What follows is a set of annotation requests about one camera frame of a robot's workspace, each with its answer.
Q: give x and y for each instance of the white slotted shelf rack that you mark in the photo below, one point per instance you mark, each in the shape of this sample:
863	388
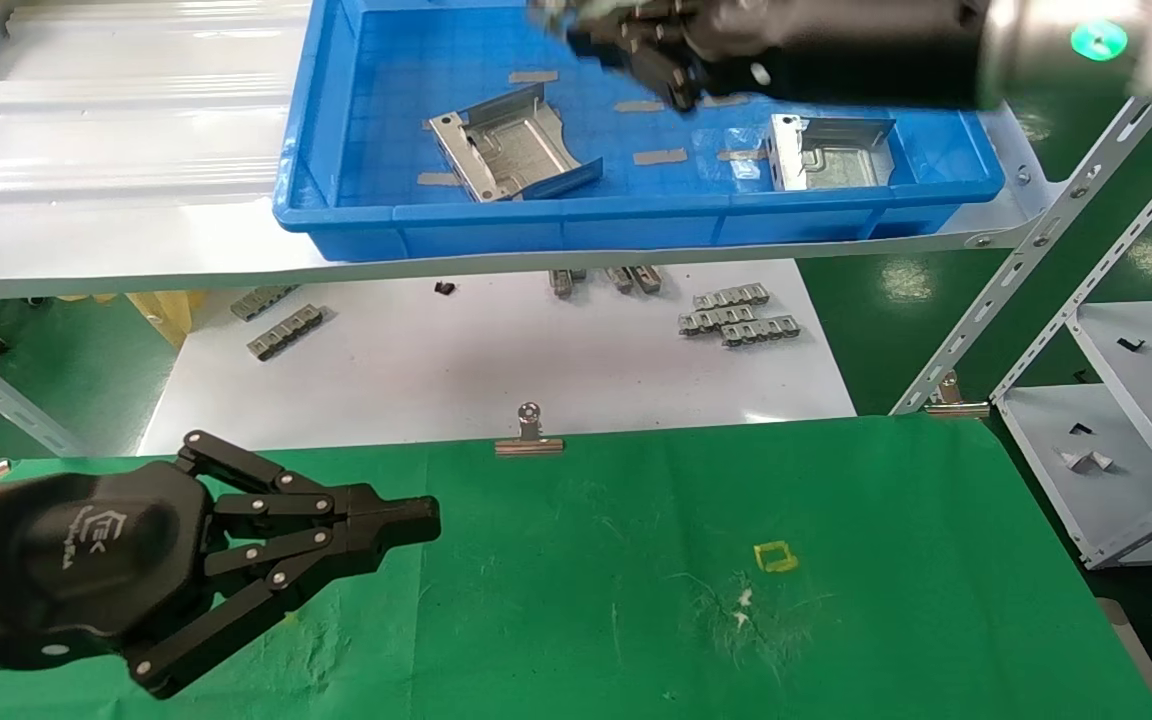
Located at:
1116	480

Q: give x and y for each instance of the translucent corrugated plastic sheet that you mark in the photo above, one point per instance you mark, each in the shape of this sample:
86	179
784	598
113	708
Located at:
126	130

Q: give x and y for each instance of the blue plastic bin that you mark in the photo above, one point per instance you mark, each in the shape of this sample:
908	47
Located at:
636	225

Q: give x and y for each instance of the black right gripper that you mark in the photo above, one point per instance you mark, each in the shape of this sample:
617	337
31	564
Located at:
836	50

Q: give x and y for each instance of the yellow tape square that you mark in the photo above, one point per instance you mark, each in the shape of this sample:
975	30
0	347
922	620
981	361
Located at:
759	557

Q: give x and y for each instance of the green table cloth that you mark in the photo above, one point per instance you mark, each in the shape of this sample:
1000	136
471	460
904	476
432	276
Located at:
586	600

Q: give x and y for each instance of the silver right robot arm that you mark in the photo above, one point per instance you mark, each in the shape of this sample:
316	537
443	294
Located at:
1056	50

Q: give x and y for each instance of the silver binder clip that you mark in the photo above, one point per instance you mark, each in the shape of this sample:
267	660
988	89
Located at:
529	445
954	405

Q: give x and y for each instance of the grey tape piece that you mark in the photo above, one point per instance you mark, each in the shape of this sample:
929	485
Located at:
533	77
741	155
728	101
639	106
439	180
660	157

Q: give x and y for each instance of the grey metal clip strip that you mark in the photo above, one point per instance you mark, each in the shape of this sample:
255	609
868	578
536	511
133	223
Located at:
261	301
731	297
761	331
619	279
646	279
286	332
714	321
563	282

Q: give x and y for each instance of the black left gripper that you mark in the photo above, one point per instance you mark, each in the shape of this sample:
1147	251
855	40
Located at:
86	560

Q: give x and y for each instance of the small white metal piece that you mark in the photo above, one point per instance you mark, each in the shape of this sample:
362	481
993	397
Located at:
1101	461
1072	461

